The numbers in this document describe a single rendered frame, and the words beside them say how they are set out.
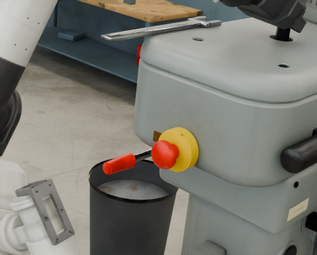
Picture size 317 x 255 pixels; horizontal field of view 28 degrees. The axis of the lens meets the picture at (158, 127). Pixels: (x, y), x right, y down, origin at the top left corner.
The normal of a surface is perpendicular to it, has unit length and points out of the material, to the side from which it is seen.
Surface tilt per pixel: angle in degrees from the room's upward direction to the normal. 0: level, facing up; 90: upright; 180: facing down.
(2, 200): 59
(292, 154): 90
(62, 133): 0
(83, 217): 0
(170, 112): 90
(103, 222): 93
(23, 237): 90
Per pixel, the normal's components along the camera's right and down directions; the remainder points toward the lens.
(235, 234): -0.66, 0.22
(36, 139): 0.11, -0.92
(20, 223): 0.81, -0.26
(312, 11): -0.87, 0.10
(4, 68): 0.51, 0.31
